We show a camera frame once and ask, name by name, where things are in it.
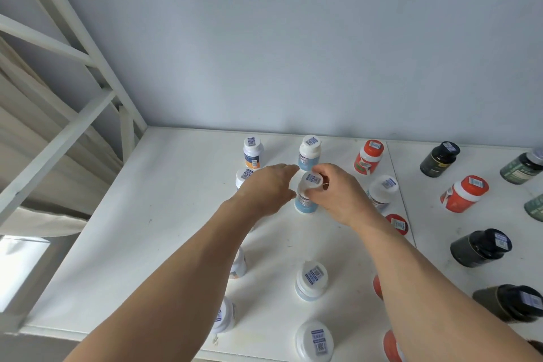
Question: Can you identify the person's left hand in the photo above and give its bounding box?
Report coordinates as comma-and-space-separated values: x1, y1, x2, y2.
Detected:
229, 163, 300, 222

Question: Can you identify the person's right hand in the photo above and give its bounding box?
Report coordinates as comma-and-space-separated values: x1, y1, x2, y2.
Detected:
304, 162, 387, 231

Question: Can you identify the white bottle orange label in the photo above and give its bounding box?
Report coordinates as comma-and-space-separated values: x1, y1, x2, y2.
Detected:
210, 296, 238, 335
235, 167, 255, 191
229, 247, 248, 280
243, 136, 265, 170

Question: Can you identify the green bottle grey cap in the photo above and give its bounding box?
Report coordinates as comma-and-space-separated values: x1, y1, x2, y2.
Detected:
523, 192, 543, 222
499, 148, 543, 185

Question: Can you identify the person's right forearm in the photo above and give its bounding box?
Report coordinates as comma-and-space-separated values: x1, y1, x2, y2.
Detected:
356, 215, 543, 362

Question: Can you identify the person's left forearm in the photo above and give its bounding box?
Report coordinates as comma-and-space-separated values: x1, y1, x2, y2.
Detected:
63, 202, 260, 362

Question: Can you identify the white metal shelf rack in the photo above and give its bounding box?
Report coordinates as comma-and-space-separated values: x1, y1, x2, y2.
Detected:
0, 0, 543, 362

